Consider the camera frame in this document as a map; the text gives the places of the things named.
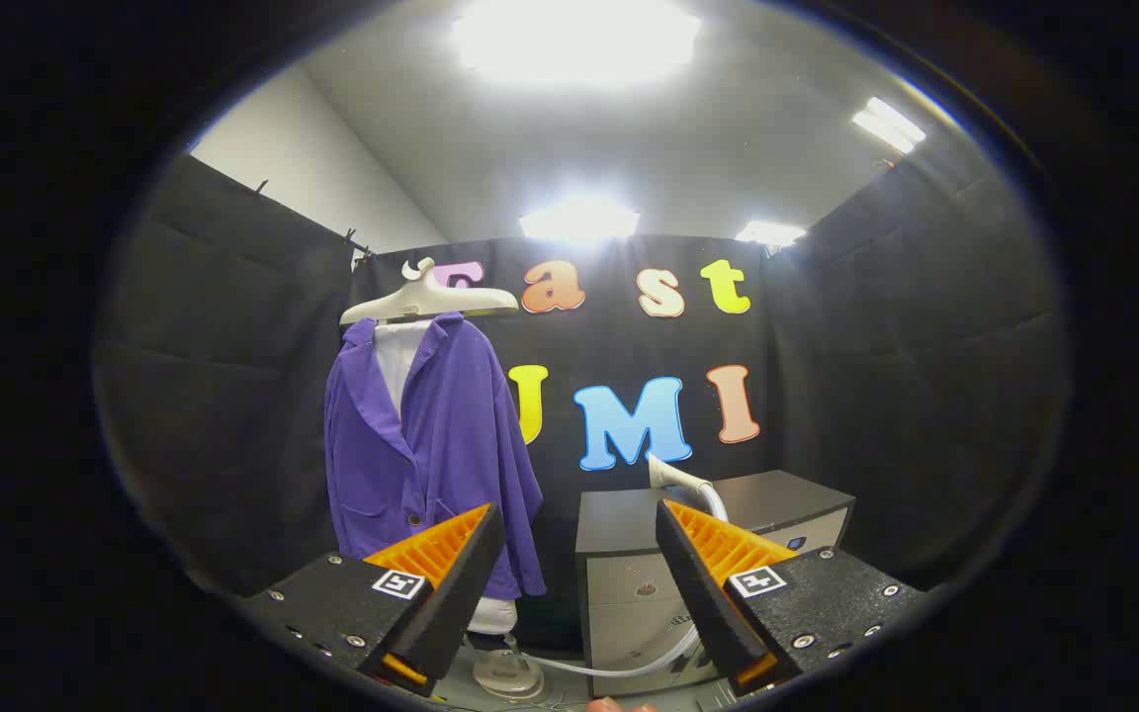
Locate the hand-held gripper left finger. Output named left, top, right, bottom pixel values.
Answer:
left=238, top=502, right=507, bottom=698

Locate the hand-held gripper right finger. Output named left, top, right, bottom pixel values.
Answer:
left=656, top=498, right=926, bottom=698

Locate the clear garment steamer hose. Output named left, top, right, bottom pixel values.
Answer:
left=520, top=618, right=705, bottom=680

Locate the purple corduroy jacket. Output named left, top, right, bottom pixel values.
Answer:
left=324, top=312, right=548, bottom=601

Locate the white garment steamer base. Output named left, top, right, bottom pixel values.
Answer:
left=471, top=648, right=547, bottom=702

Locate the grey cabinet with dark top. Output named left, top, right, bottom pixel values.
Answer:
left=574, top=470, right=857, bottom=698

